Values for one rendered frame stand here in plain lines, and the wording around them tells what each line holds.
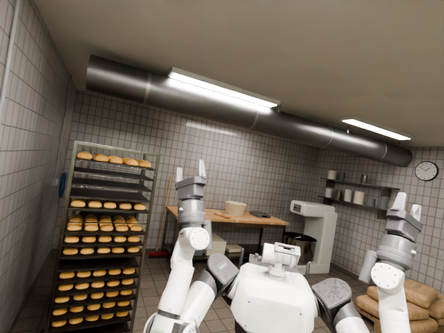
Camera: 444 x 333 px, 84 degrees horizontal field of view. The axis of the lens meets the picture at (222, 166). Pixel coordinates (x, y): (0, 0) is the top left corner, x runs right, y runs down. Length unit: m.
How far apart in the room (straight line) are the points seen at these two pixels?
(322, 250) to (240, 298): 4.56
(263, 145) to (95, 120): 3.25
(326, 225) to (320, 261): 0.70
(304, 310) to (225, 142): 4.31
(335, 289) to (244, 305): 0.32
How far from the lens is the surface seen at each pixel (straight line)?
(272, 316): 0.94
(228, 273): 0.96
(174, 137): 4.65
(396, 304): 0.94
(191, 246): 0.78
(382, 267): 0.86
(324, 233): 5.34
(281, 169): 5.79
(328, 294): 1.01
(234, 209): 4.64
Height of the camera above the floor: 1.76
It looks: level
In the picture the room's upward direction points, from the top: 9 degrees clockwise
